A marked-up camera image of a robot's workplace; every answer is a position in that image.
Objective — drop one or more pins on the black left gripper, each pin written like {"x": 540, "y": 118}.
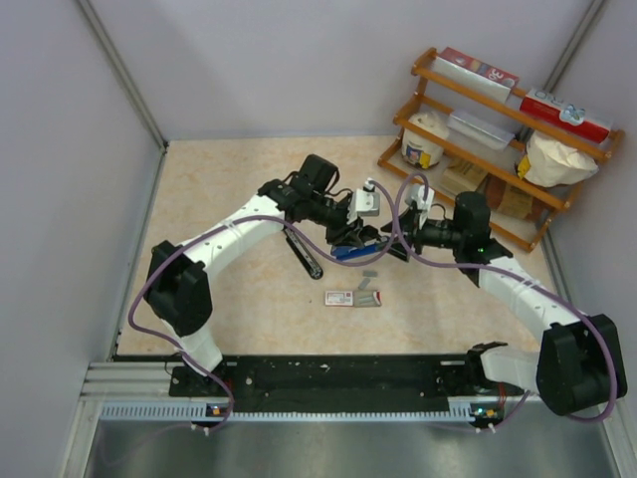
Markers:
{"x": 346, "y": 234}

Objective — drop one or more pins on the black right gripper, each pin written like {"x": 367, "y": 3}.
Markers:
{"x": 410, "y": 227}

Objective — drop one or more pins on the blue black stapler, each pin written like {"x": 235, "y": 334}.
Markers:
{"x": 347, "y": 253}

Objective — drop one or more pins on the red white staple box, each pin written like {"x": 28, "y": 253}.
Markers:
{"x": 353, "y": 299}

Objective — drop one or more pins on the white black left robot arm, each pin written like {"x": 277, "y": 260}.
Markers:
{"x": 180, "y": 275}

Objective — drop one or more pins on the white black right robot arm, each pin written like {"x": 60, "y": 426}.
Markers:
{"x": 579, "y": 362}

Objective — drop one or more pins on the white jar yellow label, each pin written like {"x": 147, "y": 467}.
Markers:
{"x": 419, "y": 151}

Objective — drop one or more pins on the brown paper package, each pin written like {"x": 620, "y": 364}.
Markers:
{"x": 511, "y": 201}

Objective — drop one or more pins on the clear plastic tray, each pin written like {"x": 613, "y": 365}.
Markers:
{"x": 483, "y": 132}

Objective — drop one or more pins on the white paper bag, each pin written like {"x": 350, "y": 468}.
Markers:
{"x": 548, "y": 162}

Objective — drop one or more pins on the red white foil box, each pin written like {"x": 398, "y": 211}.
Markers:
{"x": 475, "y": 74}

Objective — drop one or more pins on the red cling wrap box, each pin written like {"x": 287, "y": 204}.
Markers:
{"x": 561, "y": 113}

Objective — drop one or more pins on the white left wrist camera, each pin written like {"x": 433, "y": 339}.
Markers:
{"x": 364, "y": 202}

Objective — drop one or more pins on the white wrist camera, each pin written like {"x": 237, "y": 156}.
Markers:
{"x": 420, "y": 196}
{"x": 364, "y": 202}

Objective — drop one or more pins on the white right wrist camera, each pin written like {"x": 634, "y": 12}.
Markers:
{"x": 420, "y": 196}

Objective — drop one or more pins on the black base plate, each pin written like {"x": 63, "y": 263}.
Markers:
{"x": 347, "y": 383}

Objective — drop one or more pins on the grey slotted cable duct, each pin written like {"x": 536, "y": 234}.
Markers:
{"x": 457, "y": 411}

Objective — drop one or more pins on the aluminium rail frame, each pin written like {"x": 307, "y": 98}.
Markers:
{"x": 169, "y": 380}

